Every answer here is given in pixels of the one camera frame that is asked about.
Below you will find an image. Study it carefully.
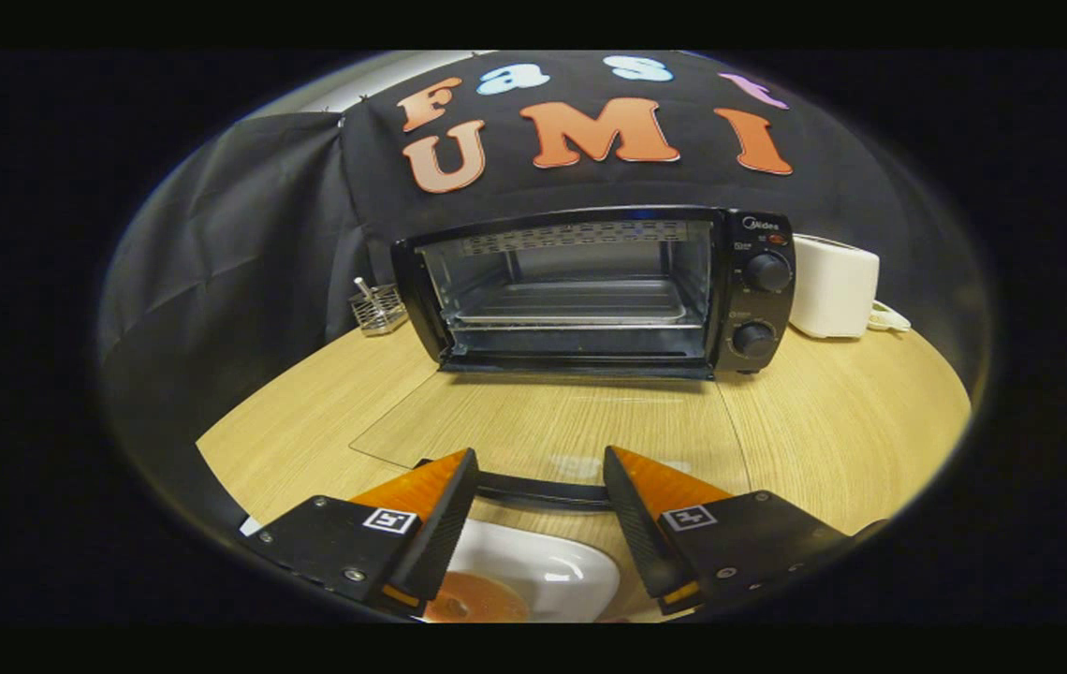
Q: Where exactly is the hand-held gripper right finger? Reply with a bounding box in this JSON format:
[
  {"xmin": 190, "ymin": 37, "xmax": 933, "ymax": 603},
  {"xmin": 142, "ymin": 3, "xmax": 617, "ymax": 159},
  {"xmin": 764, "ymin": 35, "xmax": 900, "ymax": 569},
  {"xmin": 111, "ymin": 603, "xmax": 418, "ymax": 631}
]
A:
[{"xmin": 603, "ymin": 446, "xmax": 890, "ymax": 616}]

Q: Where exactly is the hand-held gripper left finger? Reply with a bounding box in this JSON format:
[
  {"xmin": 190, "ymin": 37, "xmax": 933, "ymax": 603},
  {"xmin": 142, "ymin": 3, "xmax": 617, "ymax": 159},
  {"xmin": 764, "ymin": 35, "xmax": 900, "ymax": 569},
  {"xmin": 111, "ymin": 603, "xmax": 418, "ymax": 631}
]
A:
[{"xmin": 239, "ymin": 447, "xmax": 480, "ymax": 619}]

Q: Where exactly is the brown donut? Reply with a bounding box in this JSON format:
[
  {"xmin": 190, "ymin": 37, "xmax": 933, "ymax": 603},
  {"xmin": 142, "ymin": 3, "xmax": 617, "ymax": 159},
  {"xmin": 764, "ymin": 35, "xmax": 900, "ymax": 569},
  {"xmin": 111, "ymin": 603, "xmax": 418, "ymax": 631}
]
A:
[{"xmin": 423, "ymin": 572, "xmax": 532, "ymax": 623}]

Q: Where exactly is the black toaster oven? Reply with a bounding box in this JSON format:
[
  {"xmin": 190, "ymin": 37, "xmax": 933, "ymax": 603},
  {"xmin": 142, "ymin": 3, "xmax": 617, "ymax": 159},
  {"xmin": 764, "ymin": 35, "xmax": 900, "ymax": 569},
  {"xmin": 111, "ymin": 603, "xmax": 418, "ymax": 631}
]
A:
[{"xmin": 349, "ymin": 205, "xmax": 797, "ymax": 512}]

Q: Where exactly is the white bread toaster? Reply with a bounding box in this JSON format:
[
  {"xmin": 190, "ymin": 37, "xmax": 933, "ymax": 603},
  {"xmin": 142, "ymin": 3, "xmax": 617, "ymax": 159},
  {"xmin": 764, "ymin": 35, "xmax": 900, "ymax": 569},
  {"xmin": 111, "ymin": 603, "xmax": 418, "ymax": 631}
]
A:
[{"xmin": 789, "ymin": 234, "xmax": 881, "ymax": 340}]

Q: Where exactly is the white plate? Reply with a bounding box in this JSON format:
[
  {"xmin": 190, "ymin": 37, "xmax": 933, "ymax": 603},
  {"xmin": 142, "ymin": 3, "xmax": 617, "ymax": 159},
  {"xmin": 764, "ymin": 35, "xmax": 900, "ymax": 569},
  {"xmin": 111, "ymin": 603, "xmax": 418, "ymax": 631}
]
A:
[{"xmin": 445, "ymin": 518, "xmax": 621, "ymax": 623}]

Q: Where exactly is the metal baking tray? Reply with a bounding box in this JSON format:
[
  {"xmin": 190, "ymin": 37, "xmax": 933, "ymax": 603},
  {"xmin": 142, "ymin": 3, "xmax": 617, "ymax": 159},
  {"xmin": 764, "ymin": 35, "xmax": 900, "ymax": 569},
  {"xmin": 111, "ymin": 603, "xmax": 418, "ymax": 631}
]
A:
[{"xmin": 454, "ymin": 279, "xmax": 689, "ymax": 329}]

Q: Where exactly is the white power plug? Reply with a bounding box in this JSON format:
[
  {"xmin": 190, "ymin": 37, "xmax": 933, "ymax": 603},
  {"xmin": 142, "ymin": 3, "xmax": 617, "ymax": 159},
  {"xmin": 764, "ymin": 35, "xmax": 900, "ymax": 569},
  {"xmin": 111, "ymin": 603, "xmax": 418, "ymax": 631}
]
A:
[{"xmin": 868, "ymin": 300, "xmax": 912, "ymax": 333}]

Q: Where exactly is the wire mesh holder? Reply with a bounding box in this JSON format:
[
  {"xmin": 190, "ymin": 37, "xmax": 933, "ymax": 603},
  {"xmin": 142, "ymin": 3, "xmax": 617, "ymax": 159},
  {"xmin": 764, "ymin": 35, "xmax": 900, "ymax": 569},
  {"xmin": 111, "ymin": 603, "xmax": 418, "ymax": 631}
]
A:
[{"xmin": 349, "ymin": 277, "xmax": 409, "ymax": 337}]

